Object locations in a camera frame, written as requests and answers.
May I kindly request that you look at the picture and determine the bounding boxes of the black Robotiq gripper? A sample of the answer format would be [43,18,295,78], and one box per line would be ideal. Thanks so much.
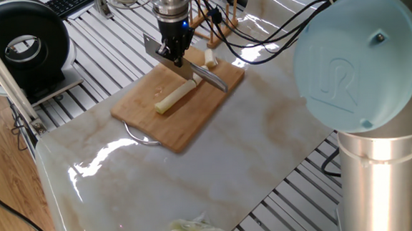
[153,15,197,70]

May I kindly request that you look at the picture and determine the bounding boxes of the short cut scallion piece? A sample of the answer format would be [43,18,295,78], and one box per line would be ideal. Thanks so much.
[203,47,220,69]

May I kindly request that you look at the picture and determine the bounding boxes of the white scallion stalk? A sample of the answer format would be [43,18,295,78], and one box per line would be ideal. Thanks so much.
[152,64,213,116]

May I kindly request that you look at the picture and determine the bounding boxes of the steel cleaver knife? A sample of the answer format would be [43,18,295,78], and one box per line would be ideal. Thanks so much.
[142,28,230,98]

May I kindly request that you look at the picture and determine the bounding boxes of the wooden peg rack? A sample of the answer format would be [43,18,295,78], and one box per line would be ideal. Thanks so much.
[187,0,241,51]

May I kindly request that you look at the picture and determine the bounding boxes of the bamboo cutting board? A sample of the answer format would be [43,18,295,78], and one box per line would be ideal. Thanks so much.
[106,43,250,158]

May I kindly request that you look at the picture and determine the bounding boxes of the black keyboard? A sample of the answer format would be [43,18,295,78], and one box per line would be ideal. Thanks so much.
[44,0,97,21]

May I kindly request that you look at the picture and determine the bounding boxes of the aluminium bracket post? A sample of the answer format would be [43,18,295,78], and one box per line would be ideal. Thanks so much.
[92,0,115,21]

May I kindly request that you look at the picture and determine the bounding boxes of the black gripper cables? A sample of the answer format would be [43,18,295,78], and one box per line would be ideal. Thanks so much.
[187,0,344,187]

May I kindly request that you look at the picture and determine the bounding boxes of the grey fan base plate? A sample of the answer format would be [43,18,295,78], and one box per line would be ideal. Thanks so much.
[27,64,87,108]

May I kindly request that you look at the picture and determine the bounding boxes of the black round duct fan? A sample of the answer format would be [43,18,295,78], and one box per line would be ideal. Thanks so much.
[0,0,75,102]

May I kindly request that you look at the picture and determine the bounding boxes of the aluminium frame beam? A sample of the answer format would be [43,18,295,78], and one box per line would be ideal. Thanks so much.
[0,10,48,139]

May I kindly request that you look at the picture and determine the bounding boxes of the black floor cable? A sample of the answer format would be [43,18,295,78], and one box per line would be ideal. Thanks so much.
[0,177,64,231]

